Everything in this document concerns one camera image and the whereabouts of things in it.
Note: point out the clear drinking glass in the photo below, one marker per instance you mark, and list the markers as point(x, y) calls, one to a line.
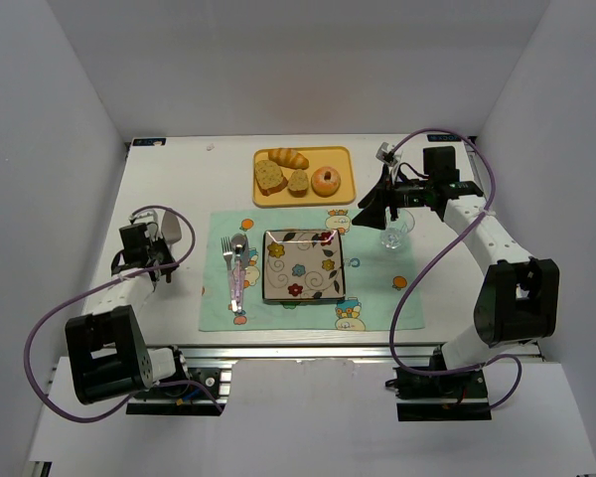
point(397, 230)

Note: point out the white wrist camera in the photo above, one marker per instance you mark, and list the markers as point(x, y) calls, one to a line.
point(148, 217)
point(387, 155)

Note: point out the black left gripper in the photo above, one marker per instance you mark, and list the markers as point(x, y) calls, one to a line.
point(160, 253)

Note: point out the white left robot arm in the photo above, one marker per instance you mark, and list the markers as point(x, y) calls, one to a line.
point(108, 355)

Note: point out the seeded bread slice small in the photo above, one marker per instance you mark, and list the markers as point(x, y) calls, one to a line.
point(298, 183)

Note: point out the aluminium front rail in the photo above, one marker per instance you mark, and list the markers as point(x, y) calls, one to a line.
point(224, 357)

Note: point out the blue label left corner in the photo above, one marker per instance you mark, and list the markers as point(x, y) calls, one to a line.
point(149, 142)

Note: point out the metal spoon pink handle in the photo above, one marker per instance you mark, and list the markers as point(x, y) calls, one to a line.
point(235, 261)

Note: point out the light green printed placemat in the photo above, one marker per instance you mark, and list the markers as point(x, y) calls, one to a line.
point(375, 276)

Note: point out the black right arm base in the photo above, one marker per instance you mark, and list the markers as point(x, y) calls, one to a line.
point(424, 398)

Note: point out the blue label corner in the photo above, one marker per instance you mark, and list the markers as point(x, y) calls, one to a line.
point(149, 142)
point(443, 137)

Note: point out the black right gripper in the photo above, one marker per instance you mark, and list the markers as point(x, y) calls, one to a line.
point(387, 196)

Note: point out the square floral plate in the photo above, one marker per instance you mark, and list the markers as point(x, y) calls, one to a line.
point(302, 266)

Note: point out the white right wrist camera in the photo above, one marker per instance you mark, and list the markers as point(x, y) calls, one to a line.
point(387, 155)

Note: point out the golden croissant roll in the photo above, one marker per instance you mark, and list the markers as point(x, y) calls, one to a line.
point(288, 158)

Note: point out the seeded bread slice large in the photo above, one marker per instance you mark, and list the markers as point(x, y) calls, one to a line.
point(269, 177)

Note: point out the yellow plastic tray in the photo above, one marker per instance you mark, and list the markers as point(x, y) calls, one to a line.
point(337, 157)

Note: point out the blue label right corner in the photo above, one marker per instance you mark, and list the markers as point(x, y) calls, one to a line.
point(443, 137)

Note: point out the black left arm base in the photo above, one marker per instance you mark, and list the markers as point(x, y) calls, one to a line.
point(198, 387)

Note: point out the metal spatula wooden handle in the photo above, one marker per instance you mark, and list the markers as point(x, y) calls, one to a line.
point(171, 233)

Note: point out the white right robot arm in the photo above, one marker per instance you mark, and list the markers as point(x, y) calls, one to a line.
point(518, 299)

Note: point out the metal fork pink handle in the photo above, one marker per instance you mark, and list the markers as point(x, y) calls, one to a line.
point(227, 257)

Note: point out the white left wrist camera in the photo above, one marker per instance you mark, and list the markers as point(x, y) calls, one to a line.
point(148, 217)

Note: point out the orange glazed donut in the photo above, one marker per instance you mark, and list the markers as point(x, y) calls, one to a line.
point(326, 181)

